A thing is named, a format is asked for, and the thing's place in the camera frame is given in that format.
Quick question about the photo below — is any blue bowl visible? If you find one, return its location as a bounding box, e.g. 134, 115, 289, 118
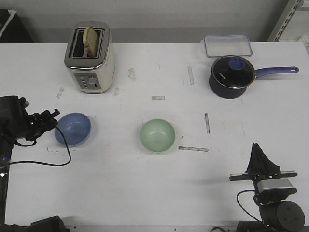
54, 113, 92, 146

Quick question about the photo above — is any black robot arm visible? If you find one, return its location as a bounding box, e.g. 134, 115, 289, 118
229, 143, 305, 232
0, 95, 71, 232

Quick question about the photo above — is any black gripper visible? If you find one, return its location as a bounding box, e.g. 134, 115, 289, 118
25, 109, 60, 140
229, 143, 297, 181

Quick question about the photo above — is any toast slice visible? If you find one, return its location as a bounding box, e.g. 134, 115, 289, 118
83, 27, 98, 58

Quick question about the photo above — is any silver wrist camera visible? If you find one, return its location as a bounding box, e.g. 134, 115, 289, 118
257, 178, 297, 194

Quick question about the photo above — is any glass pot lid blue knob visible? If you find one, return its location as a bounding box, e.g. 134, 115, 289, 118
211, 55, 255, 89

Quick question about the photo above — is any dark blue saucepan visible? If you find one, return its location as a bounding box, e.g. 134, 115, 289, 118
209, 55, 299, 99

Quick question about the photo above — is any clear plastic food container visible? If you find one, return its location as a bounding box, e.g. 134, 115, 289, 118
200, 35, 253, 58

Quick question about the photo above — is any cream two-slot toaster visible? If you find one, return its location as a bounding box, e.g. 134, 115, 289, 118
64, 21, 115, 93

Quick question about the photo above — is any white slotted shelf rack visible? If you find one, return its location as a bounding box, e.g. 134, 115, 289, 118
267, 0, 309, 42

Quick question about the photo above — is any green bowl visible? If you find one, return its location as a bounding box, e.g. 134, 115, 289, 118
140, 119, 176, 153

